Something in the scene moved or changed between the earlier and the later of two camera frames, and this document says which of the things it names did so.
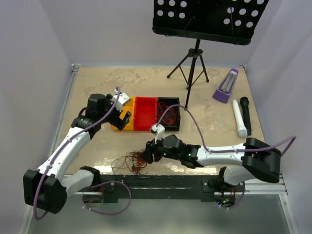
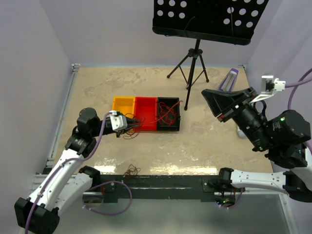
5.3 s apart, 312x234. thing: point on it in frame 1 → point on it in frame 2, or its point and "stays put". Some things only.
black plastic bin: [171, 121] stays put
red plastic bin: [145, 113] stays put
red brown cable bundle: [132, 161] → [134, 132]
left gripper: [118, 122] → [129, 121]
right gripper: [151, 148] → [224, 102]
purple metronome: [223, 93] stays put
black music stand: [230, 21] stays put
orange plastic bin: [129, 107] stays put
